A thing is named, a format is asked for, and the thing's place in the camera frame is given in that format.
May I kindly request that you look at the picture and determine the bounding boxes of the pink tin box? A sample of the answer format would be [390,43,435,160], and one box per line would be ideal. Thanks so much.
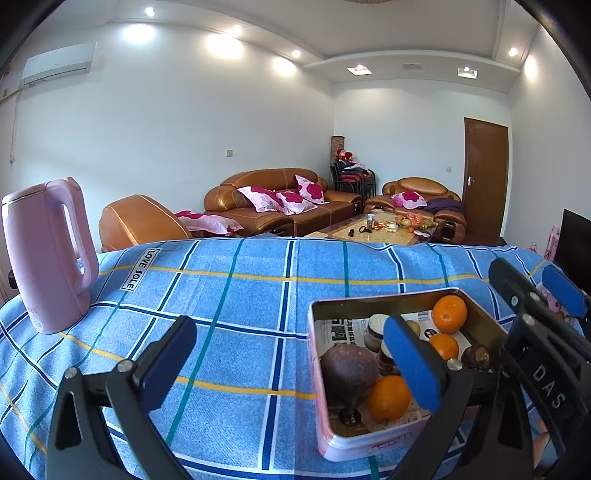
[307,287,509,462]

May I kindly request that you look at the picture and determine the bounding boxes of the blue checked tablecloth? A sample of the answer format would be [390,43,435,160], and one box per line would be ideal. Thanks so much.
[0,236,591,480]

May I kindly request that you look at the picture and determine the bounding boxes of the dark television screen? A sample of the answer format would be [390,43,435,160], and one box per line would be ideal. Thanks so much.
[558,209,591,283]

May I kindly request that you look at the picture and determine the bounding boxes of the brown wooden door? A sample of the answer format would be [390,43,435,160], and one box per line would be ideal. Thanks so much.
[463,117,510,245]

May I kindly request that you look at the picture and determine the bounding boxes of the pink electric kettle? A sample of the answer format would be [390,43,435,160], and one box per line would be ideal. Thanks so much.
[1,176,99,334]

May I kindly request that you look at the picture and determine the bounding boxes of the stacked dark chairs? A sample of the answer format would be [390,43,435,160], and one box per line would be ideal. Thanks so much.
[330,164,376,199]

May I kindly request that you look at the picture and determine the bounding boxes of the tan round cookie stack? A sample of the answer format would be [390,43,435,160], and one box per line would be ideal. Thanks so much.
[379,342,403,376]

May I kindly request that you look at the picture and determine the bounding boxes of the chocolate layered cake white base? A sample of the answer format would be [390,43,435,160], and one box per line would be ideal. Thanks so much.
[365,314,393,349]

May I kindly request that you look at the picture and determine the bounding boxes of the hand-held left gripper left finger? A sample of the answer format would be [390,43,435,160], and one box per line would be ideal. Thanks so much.
[46,315,198,480]

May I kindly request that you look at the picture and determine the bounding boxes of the purple cloth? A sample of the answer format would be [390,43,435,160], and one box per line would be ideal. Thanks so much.
[425,198,462,214]

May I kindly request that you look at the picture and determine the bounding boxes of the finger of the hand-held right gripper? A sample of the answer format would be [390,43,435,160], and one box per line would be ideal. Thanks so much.
[488,258,546,324]
[541,265,590,320]

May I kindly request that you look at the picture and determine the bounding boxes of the brown leather chair back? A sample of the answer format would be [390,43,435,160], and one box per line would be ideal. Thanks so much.
[99,195,195,252]

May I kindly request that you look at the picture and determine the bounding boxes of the pink floral pillow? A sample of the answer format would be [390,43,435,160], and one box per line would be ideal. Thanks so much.
[237,186,284,213]
[295,174,328,204]
[392,191,426,208]
[276,190,318,215]

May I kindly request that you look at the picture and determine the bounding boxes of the orange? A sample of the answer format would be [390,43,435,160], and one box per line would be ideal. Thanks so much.
[431,294,468,334]
[429,333,460,361]
[368,375,411,422]

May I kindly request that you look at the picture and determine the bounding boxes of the brown leather armchair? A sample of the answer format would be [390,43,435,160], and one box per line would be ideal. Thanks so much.
[365,178,467,243]

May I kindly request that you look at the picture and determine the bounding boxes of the white air conditioner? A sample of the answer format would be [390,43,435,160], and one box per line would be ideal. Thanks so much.
[21,42,99,87]

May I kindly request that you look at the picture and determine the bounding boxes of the wooden coffee table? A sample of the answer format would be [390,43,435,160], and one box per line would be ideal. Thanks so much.
[307,210,439,247]

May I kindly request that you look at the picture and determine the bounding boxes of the colourful snack clutter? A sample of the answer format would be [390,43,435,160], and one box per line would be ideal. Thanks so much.
[372,212,437,232]

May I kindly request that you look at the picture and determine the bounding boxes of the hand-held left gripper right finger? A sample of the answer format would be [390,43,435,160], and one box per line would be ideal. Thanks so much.
[382,315,536,480]

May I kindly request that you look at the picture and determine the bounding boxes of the large purple round fruit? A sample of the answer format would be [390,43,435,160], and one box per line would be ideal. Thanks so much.
[321,346,379,409]

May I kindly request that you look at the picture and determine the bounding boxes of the brown leather three-seat sofa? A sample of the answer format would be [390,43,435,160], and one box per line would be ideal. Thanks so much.
[204,168,365,237]

